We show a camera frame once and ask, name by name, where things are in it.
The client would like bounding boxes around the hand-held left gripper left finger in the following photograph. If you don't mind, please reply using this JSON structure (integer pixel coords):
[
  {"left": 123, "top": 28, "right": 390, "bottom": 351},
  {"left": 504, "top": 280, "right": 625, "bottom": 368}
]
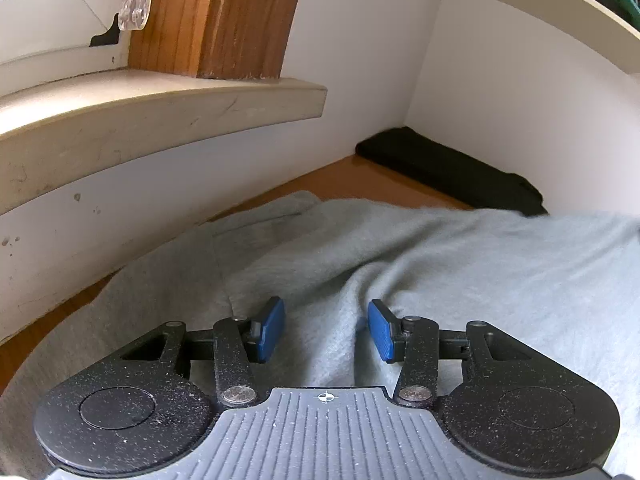
[{"left": 120, "top": 296, "right": 287, "bottom": 407}]

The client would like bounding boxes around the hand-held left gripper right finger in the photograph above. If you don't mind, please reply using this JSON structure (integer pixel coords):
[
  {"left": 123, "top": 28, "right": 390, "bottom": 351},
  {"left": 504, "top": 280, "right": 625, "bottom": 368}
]
[{"left": 367, "top": 299, "right": 533, "bottom": 406}]

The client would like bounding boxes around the grey sweater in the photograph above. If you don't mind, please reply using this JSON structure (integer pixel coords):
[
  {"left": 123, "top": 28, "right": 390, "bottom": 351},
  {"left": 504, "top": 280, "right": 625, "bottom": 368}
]
[{"left": 0, "top": 190, "right": 640, "bottom": 480}]

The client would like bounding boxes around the black folded cloth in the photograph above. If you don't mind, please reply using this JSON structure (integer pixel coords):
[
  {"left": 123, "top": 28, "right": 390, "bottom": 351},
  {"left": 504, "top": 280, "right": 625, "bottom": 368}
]
[{"left": 355, "top": 127, "right": 548, "bottom": 218}]

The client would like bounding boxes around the beige window sill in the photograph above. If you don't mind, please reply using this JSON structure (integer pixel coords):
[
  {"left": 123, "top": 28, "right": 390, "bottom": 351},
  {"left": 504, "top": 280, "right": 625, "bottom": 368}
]
[{"left": 0, "top": 69, "right": 328, "bottom": 216}]

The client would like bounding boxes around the white shelf board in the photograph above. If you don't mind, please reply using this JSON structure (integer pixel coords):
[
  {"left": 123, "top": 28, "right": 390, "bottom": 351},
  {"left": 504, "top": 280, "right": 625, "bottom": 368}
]
[{"left": 440, "top": 0, "right": 640, "bottom": 76}]

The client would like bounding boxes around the white framed window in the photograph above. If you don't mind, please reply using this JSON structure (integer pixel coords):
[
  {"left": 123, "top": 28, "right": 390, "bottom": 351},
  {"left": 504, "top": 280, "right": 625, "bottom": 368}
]
[{"left": 0, "top": 0, "right": 133, "bottom": 81}]

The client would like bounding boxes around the dark teal object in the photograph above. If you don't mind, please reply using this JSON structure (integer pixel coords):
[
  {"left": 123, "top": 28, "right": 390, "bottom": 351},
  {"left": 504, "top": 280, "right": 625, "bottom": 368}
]
[{"left": 595, "top": 0, "right": 640, "bottom": 36}]

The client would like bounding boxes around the wooden window frame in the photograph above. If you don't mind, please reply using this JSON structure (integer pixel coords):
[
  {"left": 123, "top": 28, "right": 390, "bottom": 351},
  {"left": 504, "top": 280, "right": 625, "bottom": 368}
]
[{"left": 127, "top": 0, "right": 311, "bottom": 81}]

